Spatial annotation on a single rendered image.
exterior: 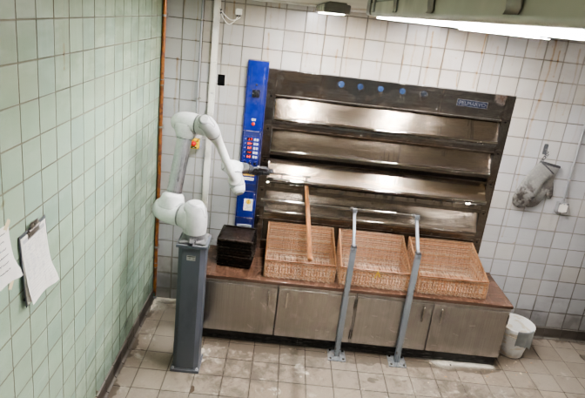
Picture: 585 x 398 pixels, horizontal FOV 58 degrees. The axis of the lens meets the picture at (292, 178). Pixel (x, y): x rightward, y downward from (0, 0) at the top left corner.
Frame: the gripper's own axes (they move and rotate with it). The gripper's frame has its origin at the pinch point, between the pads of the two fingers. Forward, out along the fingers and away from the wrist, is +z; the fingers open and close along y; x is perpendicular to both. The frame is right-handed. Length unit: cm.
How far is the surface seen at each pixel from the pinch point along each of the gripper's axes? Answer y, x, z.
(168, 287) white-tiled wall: 125, 62, -32
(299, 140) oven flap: -19.8, -22.0, 20.1
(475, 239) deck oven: -60, 66, 164
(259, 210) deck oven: 34.0, 18.8, 11.4
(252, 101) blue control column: -19, -49, -20
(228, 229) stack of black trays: 44, 34, -15
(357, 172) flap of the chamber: -33, 5, 66
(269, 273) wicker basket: 19, 76, 2
